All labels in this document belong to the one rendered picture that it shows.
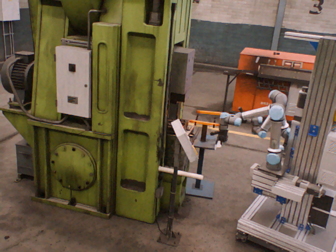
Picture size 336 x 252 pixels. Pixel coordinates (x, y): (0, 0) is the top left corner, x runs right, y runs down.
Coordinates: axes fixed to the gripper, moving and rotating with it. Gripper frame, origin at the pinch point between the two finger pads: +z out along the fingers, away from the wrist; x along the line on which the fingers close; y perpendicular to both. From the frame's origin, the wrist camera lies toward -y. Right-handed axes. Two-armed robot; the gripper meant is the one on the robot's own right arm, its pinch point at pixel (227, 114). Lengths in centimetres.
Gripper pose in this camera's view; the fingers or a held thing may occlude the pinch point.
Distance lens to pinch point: 388.5
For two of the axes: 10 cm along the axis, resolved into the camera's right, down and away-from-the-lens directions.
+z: -9.6, -1.4, 2.4
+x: 2.8, -3.3, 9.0
